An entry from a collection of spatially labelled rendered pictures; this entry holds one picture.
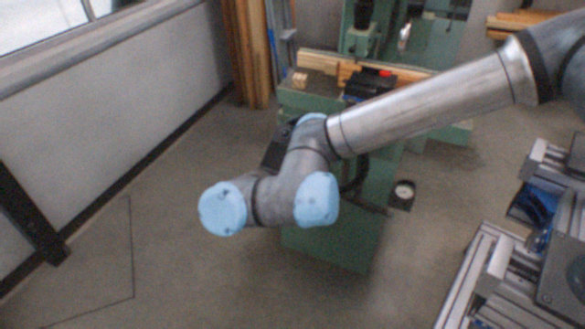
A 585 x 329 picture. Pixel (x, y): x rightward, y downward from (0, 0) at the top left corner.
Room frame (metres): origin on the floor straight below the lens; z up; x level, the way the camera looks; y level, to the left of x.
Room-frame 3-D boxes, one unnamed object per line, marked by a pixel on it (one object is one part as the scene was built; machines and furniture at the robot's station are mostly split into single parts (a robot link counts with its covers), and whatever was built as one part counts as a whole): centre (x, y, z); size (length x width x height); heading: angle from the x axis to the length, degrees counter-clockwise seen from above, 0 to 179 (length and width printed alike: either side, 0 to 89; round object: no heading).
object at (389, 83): (0.84, -0.23, 0.99); 0.13 x 0.11 x 0.06; 67
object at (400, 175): (0.82, -0.41, 0.58); 0.12 x 0.08 x 0.08; 157
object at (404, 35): (1.12, -0.39, 1.02); 0.12 x 0.03 x 0.12; 157
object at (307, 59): (1.04, -0.31, 0.93); 0.60 x 0.02 x 0.05; 67
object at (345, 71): (0.95, -0.28, 0.94); 0.25 x 0.01 x 0.08; 67
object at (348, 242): (1.16, -0.27, 0.36); 0.58 x 0.45 x 0.71; 157
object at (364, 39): (1.07, -0.23, 1.03); 0.14 x 0.07 x 0.09; 157
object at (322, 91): (0.92, -0.26, 0.87); 0.61 x 0.30 x 0.06; 67
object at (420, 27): (1.16, -0.44, 1.02); 0.09 x 0.07 x 0.12; 67
